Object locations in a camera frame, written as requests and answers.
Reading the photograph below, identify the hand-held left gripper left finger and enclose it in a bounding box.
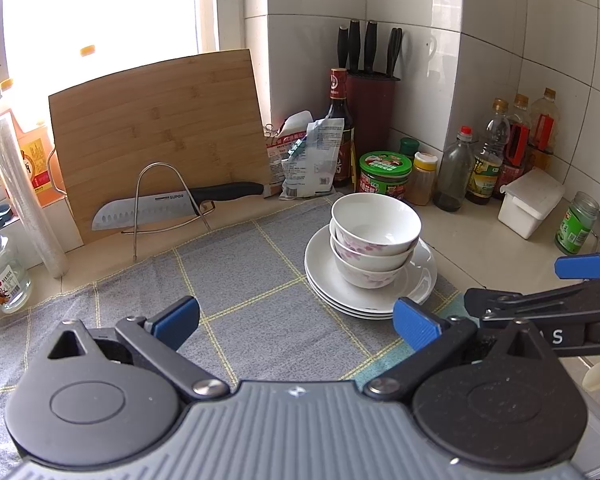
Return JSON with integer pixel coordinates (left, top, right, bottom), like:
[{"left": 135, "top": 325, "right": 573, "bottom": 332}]
[{"left": 47, "top": 296, "right": 231, "bottom": 404}]

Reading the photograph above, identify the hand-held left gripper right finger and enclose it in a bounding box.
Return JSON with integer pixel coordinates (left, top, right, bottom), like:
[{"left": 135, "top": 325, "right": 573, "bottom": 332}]
[{"left": 364, "top": 296, "right": 552, "bottom": 404}]

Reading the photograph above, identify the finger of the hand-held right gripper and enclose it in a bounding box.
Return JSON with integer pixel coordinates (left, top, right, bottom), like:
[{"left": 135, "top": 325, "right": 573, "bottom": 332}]
[
  {"left": 554, "top": 249, "right": 600, "bottom": 281},
  {"left": 464, "top": 279, "right": 600, "bottom": 320}
]

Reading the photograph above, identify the white plate fruit print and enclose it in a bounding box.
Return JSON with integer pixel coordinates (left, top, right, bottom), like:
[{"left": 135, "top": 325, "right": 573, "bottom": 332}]
[
  {"left": 305, "top": 260, "right": 438, "bottom": 317},
  {"left": 307, "top": 267, "right": 437, "bottom": 322}
]

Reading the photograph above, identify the white bowl pink floral print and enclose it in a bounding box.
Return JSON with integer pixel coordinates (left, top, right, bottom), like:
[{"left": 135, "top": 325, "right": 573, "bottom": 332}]
[
  {"left": 331, "top": 250, "right": 415, "bottom": 291},
  {"left": 329, "top": 192, "right": 423, "bottom": 257},
  {"left": 329, "top": 232, "right": 420, "bottom": 274}
]

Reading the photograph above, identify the stack of white plates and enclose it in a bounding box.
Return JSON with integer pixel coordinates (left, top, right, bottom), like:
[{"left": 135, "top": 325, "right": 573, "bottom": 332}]
[{"left": 304, "top": 222, "right": 438, "bottom": 311}]

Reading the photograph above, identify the green label glass jar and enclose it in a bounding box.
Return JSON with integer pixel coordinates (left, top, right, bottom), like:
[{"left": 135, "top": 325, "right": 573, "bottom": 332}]
[{"left": 554, "top": 191, "right": 600, "bottom": 257}]

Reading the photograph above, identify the white plastic box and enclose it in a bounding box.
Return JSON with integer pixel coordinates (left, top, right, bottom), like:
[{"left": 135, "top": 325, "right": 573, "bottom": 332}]
[{"left": 497, "top": 167, "right": 567, "bottom": 241}]

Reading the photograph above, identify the grey checked dish cloth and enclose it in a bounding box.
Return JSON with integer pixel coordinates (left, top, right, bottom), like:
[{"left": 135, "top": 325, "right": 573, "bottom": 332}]
[{"left": 0, "top": 195, "right": 476, "bottom": 466}]

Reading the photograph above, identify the oil bottle green label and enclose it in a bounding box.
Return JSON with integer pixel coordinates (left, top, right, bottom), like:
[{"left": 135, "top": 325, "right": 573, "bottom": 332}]
[{"left": 466, "top": 99, "right": 512, "bottom": 207}]

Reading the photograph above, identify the clear bottle red cap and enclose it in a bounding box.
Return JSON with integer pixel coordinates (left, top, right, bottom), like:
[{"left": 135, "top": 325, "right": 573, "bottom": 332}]
[{"left": 433, "top": 126, "right": 476, "bottom": 213}]

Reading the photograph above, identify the yellow lidded spice jar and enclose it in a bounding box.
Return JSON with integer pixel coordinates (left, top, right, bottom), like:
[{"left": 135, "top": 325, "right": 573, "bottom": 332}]
[{"left": 406, "top": 152, "right": 439, "bottom": 207}]

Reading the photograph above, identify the green lidded sauce jar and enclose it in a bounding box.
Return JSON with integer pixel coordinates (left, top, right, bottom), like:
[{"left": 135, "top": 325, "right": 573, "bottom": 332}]
[{"left": 358, "top": 151, "right": 414, "bottom": 204}]

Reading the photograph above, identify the glass jar yellow green lid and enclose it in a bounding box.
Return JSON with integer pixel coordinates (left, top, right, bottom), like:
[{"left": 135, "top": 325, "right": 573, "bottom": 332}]
[{"left": 0, "top": 221, "right": 33, "bottom": 315}]

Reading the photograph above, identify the large plastic wrap roll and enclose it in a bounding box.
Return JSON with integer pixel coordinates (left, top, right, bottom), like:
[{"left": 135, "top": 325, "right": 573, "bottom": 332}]
[{"left": 0, "top": 115, "right": 70, "bottom": 279}]

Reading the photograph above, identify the red and white bag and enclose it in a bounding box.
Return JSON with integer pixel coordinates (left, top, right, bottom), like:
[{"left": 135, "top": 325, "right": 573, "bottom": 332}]
[{"left": 264, "top": 111, "right": 313, "bottom": 197}]

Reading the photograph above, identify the bamboo cutting board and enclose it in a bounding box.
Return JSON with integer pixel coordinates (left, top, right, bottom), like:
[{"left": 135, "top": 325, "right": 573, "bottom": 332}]
[{"left": 45, "top": 49, "right": 274, "bottom": 247}]

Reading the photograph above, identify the white and blue bag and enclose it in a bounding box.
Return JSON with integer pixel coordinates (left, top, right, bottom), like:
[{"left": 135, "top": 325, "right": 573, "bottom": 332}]
[{"left": 279, "top": 117, "right": 347, "bottom": 201}]

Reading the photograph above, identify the dark soy sauce bottle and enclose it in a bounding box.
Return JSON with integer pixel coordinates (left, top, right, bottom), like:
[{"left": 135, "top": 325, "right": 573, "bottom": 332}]
[{"left": 326, "top": 67, "right": 357, "bottom": 189}]

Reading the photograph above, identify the dark red knife block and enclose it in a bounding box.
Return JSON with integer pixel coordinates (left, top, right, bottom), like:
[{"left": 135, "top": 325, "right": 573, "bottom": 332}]
[{"left": 346, "top": 72, "right": 399, "bottom": 163}]

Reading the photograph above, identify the orange cooking oil jug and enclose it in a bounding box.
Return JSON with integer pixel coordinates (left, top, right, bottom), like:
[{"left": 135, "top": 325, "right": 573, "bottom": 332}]
[{"left": 0, "top": 77, "right": 56, "bottom": 208}]

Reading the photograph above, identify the black handled kitchen knife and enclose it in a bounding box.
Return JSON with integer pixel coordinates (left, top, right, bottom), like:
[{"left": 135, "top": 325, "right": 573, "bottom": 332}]
[{"left": 91, "top": 181, "right": 266, "bottom": 232}]

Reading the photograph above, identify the dark bottle red handle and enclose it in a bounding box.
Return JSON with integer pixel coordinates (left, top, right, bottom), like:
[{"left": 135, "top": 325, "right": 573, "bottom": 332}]
[
  {"left": 494, "top": 93, "right": 533, "bottom": 200},
  {"left": 526, "top": 88, "right": 562, "bottom": 173}
]

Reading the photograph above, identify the steel wire rack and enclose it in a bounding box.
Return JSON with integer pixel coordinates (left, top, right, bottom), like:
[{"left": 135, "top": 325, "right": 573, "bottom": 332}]
[{"left": 121, "top": 161, "right": 217, "bottom": 263}]

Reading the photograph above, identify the black knife handle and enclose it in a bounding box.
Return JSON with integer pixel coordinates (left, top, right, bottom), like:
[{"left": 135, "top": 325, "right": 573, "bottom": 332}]
[
  {"left": 362, "top": 20, "right": 380, "bottom": 76},
  {"left": 348, "top": 19, "right": 362, "bottom": 75},
  {"left": 336, "top": 25, "right": 350, "bottom": 72}
]

